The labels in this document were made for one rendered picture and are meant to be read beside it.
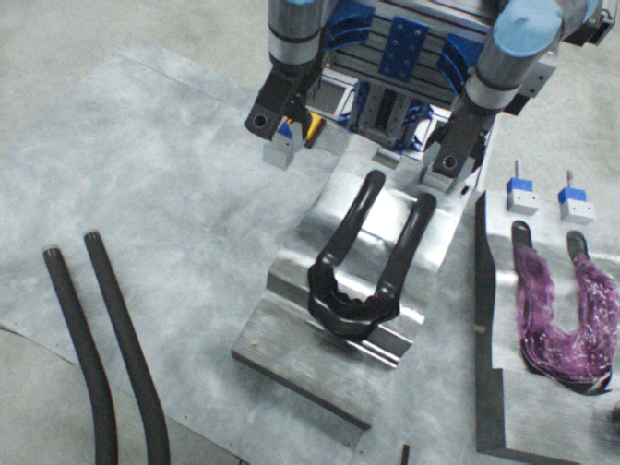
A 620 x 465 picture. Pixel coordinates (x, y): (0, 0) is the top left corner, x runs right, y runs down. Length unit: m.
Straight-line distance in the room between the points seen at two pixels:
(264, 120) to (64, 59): 1.87
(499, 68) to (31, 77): 2.09
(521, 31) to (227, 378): 0.69
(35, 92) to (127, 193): 1.45
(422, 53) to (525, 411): 0.86
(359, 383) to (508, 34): 0.56
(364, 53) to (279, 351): 0.85
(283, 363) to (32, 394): 1.14
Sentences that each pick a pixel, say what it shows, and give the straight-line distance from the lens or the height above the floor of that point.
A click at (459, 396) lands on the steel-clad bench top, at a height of 0.80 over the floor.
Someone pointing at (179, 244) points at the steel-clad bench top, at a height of 0.80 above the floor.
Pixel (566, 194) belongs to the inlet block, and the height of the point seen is 0.87.
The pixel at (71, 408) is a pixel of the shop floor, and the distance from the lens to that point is 1.79.
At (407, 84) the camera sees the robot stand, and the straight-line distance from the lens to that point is 1.41.
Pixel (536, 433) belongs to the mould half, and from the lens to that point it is 0.87.
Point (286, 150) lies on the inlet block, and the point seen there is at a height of 0.96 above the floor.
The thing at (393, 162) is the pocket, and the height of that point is 0.86.
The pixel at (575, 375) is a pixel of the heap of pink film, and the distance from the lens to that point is 0.94.
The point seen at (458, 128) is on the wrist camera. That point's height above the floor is 1.07.
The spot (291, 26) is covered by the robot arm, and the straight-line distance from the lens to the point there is 0.71.
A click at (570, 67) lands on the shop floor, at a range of 2.90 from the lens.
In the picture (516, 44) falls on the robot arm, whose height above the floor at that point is 1.23.
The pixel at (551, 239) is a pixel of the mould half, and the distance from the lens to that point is 1.08.
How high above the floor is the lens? 1.67
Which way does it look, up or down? 62 degrees down
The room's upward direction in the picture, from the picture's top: 11 degrees clockwise
